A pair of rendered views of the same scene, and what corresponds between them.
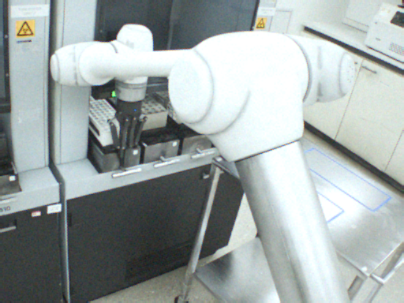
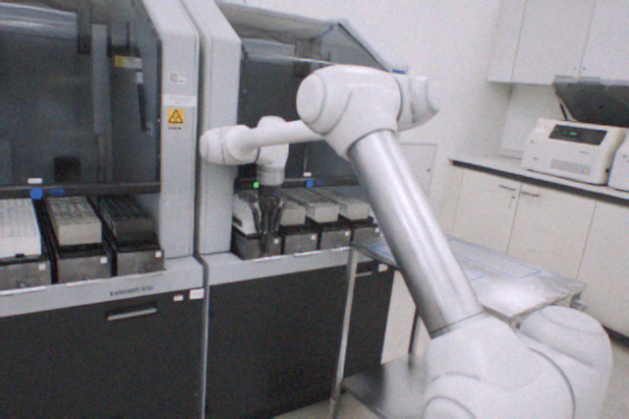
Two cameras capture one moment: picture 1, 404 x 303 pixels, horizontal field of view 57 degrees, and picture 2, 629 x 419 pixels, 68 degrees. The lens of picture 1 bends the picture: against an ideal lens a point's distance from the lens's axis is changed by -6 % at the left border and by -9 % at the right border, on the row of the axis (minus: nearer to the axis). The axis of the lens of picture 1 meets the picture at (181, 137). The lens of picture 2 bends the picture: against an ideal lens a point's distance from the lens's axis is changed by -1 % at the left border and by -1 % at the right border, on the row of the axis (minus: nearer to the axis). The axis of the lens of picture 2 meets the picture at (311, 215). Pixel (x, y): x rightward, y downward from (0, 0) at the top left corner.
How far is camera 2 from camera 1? 0.47 m
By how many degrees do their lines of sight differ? 15
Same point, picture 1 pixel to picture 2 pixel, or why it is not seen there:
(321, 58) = (411, 84)
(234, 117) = (341, 111)
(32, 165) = (177, 252)
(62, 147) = (206, 235)
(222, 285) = (371, 393)
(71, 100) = (216, 189)
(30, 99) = (178, 183)
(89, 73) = (234, 148)
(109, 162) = (252, 248)
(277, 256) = (383, 209)
